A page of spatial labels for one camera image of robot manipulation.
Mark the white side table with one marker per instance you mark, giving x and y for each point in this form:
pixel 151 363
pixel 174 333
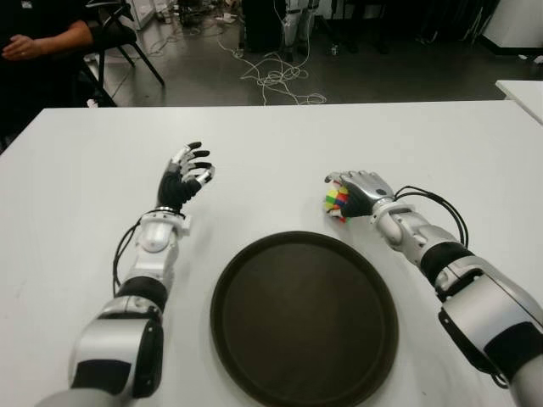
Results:
pixel 524 95

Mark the dark brown round plate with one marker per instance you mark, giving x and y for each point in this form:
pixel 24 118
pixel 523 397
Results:
pixel 303 318

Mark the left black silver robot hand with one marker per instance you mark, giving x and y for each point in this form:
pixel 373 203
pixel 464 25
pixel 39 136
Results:
pixel 176 190

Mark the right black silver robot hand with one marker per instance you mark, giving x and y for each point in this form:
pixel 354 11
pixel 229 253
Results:
pixel 367 193

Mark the multicoloured Rubik's cube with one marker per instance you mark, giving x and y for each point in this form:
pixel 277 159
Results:
pixel 335 199

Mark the right silver black robot arm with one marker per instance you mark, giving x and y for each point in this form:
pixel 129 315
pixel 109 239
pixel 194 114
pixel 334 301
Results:
pixel 488 297

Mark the tall black cabinet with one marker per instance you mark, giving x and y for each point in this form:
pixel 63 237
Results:
pixel 263 25

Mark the left silver black robot arm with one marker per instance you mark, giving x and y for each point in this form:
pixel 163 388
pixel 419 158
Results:
pixel 152 254

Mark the white cabinet with black base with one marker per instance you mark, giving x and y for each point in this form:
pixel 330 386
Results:
pixel 517 21

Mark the seated person in black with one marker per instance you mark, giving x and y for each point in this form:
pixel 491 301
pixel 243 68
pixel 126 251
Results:
pixel 25 76

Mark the black folding chair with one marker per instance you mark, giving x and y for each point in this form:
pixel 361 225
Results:
pixel 121 36

